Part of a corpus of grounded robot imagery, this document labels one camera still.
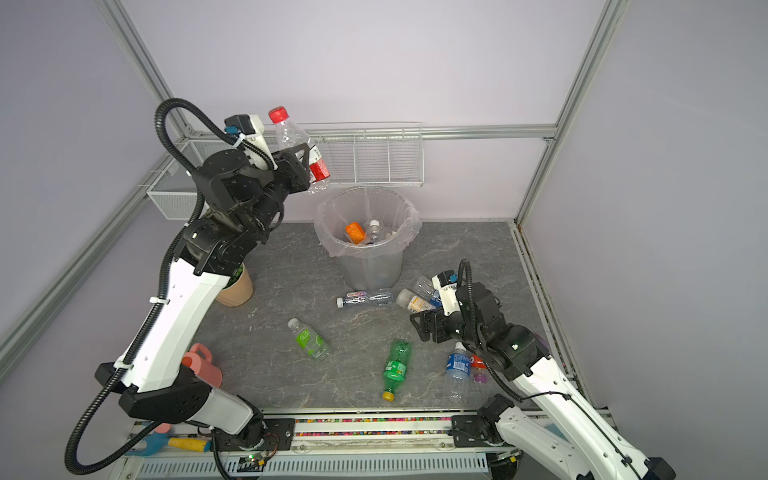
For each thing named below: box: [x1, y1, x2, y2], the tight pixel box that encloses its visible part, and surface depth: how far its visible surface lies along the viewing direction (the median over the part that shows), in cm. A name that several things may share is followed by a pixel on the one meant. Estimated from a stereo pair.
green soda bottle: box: [382, 340, 411, 402], surface depth 82 cm
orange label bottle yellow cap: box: [344, 222, 367, 245], surface depth 98 cm
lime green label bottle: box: [287, 318, 329, 360], surface depth 87 cm
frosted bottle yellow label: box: [396, 289, 434, 314], surface depth 94 cm
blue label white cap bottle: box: [365, 219, 384, 244], surface depth 95 cm
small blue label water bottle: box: [445, 341, 471, 403], surface depth 81 cm
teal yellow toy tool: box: [124, 433, 211, 457], surface depth 73 cm
